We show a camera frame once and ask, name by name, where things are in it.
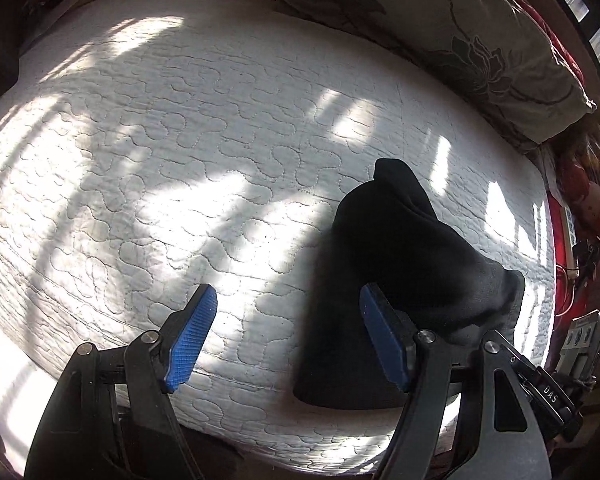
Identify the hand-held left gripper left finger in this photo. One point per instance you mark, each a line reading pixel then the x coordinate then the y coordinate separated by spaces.
pixel 190 340

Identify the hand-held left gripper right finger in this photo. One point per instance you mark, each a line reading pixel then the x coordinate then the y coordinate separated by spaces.
pixel 385 340

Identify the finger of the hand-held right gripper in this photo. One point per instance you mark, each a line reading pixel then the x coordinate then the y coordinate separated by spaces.
pixel 550 395

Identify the black pants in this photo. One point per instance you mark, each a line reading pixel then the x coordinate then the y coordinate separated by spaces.
pixel 405 240

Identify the white power strip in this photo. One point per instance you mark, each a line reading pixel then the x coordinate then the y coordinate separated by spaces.
pixel 571 240

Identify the red patterned blanket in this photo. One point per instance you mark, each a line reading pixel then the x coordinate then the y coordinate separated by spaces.
pixel 585 195

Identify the white quilted mattress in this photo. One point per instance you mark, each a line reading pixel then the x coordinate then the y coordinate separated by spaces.
pixel 180 160

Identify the window with railing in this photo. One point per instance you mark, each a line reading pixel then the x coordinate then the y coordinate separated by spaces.
pixel 597 50

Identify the grey floral pillow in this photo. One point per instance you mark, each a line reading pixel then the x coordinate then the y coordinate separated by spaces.
pixel 455 35

